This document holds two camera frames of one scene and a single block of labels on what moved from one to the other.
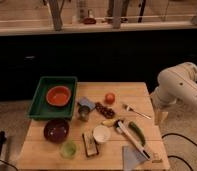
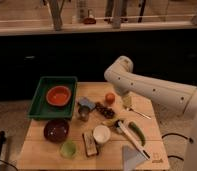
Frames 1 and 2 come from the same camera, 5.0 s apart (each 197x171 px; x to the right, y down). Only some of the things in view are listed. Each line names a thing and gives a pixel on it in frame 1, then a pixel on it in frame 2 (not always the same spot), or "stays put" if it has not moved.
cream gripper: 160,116 → 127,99
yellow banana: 108,122 stays put
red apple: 110,98 stays put
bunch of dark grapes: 104,110 stays put
